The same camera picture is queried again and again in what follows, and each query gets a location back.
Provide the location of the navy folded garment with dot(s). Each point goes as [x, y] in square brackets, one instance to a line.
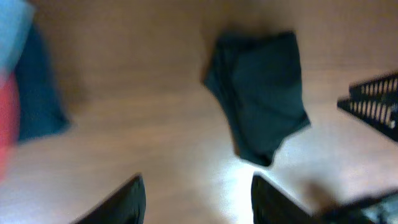
[42, 113]

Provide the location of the dark teal shirt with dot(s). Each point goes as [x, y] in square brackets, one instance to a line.
[258, 83]

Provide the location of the red folded garment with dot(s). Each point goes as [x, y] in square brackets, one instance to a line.
[10, 119]

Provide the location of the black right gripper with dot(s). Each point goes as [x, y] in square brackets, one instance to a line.
[374, 102]

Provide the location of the light blue folded shirt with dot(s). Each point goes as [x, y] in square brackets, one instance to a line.
[16, 20]

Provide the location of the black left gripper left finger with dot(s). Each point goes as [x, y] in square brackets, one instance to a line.
[126, 205]

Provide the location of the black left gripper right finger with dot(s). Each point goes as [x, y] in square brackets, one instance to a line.
[269, 206]

